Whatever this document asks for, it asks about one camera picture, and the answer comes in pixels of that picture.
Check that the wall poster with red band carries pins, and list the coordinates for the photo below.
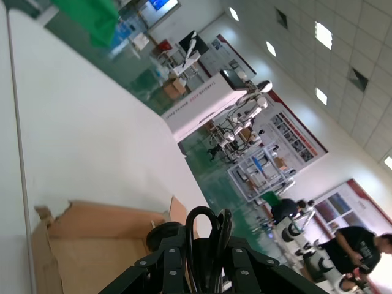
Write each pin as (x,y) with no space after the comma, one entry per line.
(294,134)

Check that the wall poster with landscape photos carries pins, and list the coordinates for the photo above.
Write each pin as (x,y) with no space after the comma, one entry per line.
(346,208)

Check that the green cloth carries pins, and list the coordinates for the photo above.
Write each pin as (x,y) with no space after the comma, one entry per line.
(92,18)

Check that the empty torn cardboard box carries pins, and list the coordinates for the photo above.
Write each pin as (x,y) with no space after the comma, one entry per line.
(92,260)

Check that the row of white robot shells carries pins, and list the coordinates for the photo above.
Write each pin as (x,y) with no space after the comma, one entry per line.
(309,254)

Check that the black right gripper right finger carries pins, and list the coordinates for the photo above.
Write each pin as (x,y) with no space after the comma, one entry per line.
(260,269)

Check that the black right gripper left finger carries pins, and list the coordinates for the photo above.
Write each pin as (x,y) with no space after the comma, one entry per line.
(153,266)

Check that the seated person in dark shirt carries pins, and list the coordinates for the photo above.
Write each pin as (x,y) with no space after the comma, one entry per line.
(284,209)

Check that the standing person in black shirt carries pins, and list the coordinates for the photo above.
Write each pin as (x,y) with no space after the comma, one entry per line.
(358,245)

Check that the brown cardboard carton on floor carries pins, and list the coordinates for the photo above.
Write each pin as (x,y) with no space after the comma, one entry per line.
(174,88)

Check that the black monitor screen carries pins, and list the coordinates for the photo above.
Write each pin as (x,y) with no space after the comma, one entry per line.
(199,43)

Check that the white robot arm black gripper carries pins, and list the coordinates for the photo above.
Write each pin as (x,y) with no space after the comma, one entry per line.
(245,116)

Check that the white metal shelf rack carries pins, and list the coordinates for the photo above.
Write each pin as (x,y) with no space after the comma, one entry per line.
(260,171)

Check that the white booth with red lettering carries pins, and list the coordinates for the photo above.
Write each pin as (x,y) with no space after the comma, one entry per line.
(208,104)

